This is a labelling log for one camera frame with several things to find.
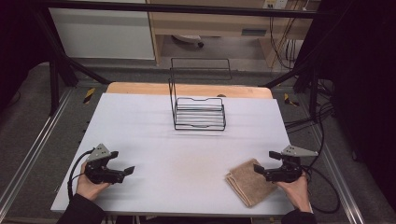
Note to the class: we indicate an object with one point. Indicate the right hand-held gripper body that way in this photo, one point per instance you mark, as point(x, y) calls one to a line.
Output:
point(289, 172)

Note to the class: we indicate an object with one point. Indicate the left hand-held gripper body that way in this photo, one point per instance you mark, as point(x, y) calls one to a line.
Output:
point(99, 152)

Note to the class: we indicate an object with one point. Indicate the beige towel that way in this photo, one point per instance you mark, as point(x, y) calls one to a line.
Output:
point(249, 183)

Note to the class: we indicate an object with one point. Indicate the person's right hand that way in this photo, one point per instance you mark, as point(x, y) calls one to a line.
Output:
point(295, 193)

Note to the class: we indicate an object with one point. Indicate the person's left hand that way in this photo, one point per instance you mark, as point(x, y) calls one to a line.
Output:
point(88, 188)

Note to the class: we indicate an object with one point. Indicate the white table mat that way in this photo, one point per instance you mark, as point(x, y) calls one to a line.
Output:
point(174, 155)

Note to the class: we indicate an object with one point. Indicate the yellow black striped tape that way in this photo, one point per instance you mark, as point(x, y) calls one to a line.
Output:
point(290, 100)
point(89, 95)

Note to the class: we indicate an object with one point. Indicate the black metal stand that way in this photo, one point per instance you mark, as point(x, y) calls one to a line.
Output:
point(57, 74)
point(313, 90)

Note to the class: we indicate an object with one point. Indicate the white cabinet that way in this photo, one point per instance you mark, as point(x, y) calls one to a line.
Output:
point(102, 34)

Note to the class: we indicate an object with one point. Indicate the light wooden desk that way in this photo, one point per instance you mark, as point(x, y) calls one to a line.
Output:
point(211, 25)

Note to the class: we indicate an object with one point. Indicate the white power outlet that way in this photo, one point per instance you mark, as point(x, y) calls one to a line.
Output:
point(275, 3)

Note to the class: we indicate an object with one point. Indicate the aluminium floor rail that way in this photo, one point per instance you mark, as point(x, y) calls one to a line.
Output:
point(336, 174)
point(34, 146)

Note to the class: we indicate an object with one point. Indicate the black frame crossbar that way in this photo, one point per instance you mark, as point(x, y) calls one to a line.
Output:
point(186, 9)

